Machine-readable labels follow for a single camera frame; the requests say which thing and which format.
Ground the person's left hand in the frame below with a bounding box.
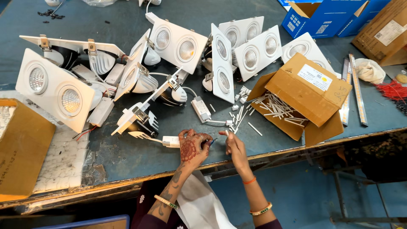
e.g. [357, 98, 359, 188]
[178, 129, 214, 170]

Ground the person's right hand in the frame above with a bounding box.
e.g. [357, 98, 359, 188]
[219, 130, 254, 179]

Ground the white driver box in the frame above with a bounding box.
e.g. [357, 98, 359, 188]
[71, 64, 98, 82]
[162, 136, 181, 149]
[104, 63, 126, 86]
[190, 96, 212, 123]
[87, 97, 115, 128]

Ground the heap of small white connectors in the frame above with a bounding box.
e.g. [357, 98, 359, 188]
[234, 85, 252, 105]

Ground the white twin downlight fixture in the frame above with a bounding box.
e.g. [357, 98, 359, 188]
[145, 12, 208, 75]
[202, 23, 236, 105]
[114, 28, 159, 102]
[19, 34, 127, 76]
[218, 16, 265, 49]
[111, 67, 189, 141]
[15, 48, 96, 134]
[281, 32, 337, 75]
[233, 25, 283, 82]

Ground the pile of white sleeve tubes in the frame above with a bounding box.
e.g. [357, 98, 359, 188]
[228, 91, 309, 137]

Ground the white scarf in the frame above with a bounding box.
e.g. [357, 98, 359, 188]
[176, 170, 238, 229]

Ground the gold green bangle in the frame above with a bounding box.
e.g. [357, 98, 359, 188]
[249, 202, 273, 216]
[154, 194, 179, 210]

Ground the open brown carton with label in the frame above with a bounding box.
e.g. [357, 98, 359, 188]
[247, 52, 353, 148]

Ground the long strip light bar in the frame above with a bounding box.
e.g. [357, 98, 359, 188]
[348, 53, 369, 128]
[339, 57, 352, 127]

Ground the white foam sheet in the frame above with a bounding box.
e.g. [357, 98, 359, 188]
[0, 90, 92, 195]

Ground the blue crate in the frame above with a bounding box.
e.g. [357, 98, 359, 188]
[31, 214, 130, 229]

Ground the dark patterned cloth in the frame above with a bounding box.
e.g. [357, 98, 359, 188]
[343, 130, 407, 183]

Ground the open blue carton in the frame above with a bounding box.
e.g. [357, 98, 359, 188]
[281, 0, 370, 39]

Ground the crumpled white cloth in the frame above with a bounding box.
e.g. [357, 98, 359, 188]
[354, 58, 386, 85]

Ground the clear plastic bag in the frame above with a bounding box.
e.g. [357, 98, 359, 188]
[80, 0, 119, 8]

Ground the plain brown carton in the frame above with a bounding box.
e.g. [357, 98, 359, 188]
[0, 98, 57, 203]

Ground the large brown carton with label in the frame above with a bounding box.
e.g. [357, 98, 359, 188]
[352, 0, 407, 67]

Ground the heap of small black screws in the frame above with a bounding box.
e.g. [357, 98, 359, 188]
[37, 8, 66, 24]

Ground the white driver cable with plug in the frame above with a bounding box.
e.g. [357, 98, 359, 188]
[205, 118, 234, 126]

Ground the metal table frame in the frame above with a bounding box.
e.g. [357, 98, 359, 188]
[321, 159, 407, 227]

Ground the bundle of red wires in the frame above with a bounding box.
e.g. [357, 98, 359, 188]
[375, 79, 407, 103]

